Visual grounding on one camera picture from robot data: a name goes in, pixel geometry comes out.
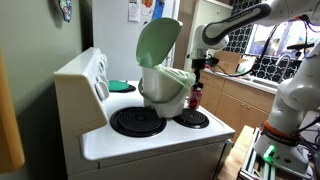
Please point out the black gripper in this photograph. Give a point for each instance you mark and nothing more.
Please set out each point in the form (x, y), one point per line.
(199, 65)

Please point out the red soda can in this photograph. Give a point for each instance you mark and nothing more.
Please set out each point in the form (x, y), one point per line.
(195, 99)

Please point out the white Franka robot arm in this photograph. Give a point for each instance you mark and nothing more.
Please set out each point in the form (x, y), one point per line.
(293, 93)

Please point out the white bin with green lid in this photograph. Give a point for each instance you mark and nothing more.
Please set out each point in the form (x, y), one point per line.
(160, 90)

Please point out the cardboard box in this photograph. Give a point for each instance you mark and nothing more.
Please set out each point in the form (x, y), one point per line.
(230, 60)

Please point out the white tall cabinet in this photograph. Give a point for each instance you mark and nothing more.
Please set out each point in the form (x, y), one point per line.
(210, 13)

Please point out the wooden kitchen base cabinets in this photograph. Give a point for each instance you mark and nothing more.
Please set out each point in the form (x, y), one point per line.
(240, 106)

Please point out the blue paper on refrigerator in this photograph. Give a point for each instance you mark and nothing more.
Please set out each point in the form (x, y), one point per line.
(157, 9)

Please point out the orange and white paper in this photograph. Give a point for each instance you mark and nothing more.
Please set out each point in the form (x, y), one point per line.
(147, 7)

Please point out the large black coil burner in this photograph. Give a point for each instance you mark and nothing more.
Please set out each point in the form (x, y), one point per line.
(138, 121)

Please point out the green round pad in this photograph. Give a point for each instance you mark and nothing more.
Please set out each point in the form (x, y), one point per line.
(118, 85)

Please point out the chrome sink faucet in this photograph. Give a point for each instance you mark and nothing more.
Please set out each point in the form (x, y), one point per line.
(283, 61)

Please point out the white paper on refrigerator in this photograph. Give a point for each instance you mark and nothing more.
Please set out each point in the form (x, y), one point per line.
(134, 10)

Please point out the white refrigerator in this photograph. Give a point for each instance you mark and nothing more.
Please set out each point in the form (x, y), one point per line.
(113, 43)

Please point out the white electric stove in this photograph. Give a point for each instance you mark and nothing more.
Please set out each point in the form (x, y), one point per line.
(150, 146)

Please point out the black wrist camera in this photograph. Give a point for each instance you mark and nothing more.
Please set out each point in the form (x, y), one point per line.
(213, 62)

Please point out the colourful decorative wall plate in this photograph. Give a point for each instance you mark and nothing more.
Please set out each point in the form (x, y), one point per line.
(65, 8)

